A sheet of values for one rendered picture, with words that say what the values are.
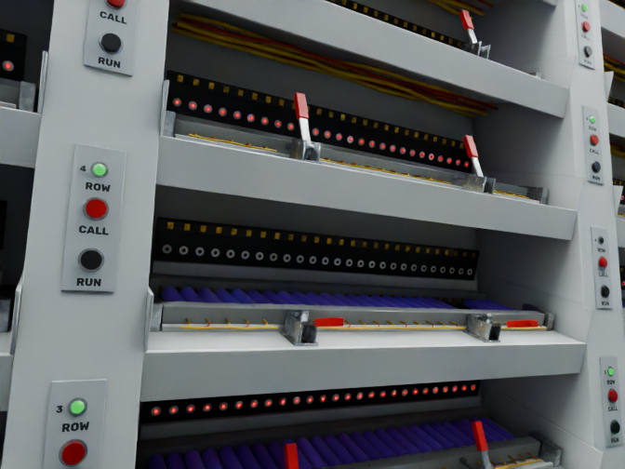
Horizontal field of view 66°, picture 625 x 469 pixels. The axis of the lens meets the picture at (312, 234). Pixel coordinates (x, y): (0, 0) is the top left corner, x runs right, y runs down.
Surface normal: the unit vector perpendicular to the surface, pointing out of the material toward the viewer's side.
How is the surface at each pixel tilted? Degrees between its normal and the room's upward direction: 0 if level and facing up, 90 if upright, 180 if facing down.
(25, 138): 107
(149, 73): 90
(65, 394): 90
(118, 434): 90
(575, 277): 90
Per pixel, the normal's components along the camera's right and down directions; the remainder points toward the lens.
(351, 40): 0.44, 0.16
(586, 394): -0.88, -0.09
